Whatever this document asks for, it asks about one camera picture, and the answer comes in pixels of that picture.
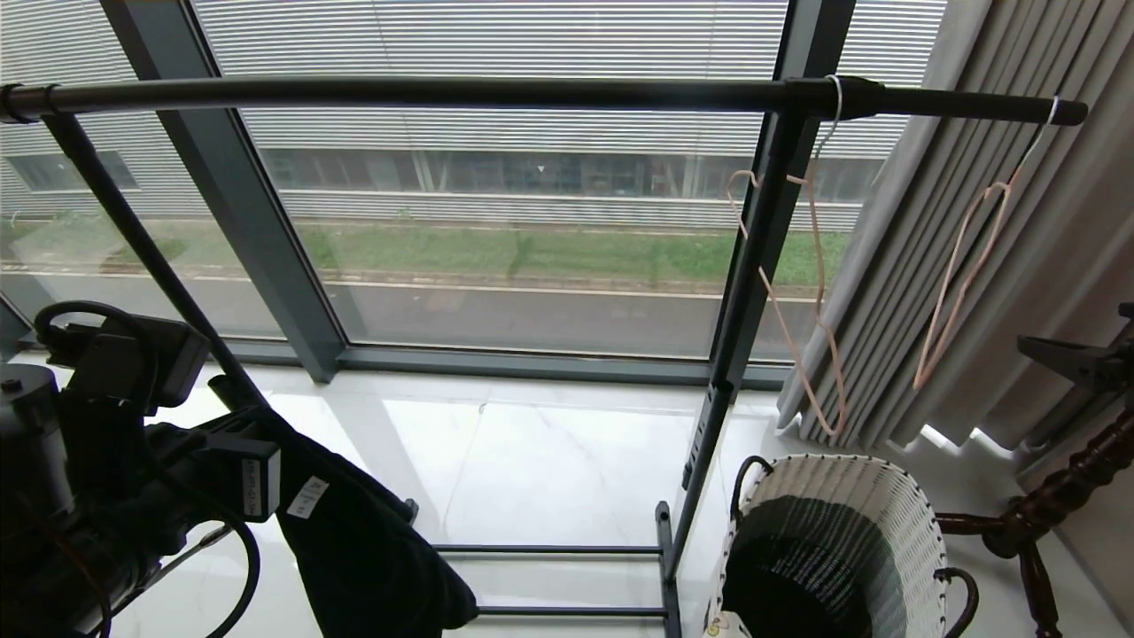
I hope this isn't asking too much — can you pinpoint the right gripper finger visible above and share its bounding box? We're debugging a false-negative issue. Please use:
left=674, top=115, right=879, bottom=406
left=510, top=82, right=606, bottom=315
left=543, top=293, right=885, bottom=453
left=1017, top=335, right=1134, bottom=393

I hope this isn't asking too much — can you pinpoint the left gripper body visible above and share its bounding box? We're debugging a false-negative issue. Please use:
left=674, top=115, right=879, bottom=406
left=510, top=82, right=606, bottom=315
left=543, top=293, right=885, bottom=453
left=78, top=424, right=283, bottom=552

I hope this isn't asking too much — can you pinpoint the pink clothes hanger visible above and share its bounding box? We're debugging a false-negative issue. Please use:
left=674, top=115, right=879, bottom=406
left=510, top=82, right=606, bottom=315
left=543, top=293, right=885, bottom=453
left=913, top=97, right=1060, bottom=391
left=728, top=89, right=849, bottom=438

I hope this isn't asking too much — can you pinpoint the black garment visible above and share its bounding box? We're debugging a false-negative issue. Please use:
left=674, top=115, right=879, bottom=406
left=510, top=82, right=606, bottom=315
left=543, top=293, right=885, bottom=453
left=221, top=403, right=481, bottom=638

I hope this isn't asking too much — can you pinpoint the white laundry basket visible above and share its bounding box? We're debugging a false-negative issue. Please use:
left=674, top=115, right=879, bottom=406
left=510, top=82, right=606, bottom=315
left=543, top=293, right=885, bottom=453
left=706, top=454, right=980, bottom=638

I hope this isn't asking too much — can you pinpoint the black clothes rack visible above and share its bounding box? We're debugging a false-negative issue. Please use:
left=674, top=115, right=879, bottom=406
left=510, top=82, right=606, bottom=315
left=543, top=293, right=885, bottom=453
left=0, top=75, right=1089, bottom=638

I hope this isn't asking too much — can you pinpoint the dark brown wooden stand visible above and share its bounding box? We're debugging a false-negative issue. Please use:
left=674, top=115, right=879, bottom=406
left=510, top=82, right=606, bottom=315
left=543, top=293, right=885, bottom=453
left=935, top=403, right=1134, bottom=638

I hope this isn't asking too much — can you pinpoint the beige curtain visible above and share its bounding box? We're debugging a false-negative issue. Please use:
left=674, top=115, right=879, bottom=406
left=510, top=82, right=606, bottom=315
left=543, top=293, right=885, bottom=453
left=778, top=0, right=1134, bottom=453

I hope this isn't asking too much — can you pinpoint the window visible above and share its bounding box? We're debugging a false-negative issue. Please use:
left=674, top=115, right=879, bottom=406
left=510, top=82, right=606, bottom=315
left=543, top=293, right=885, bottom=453
left=0, top=0, right=949, bottom=391

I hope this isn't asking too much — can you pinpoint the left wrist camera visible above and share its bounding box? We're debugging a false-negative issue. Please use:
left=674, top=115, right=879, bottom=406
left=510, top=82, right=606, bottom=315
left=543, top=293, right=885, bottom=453
left=44, top=315, right=211, bottom=410

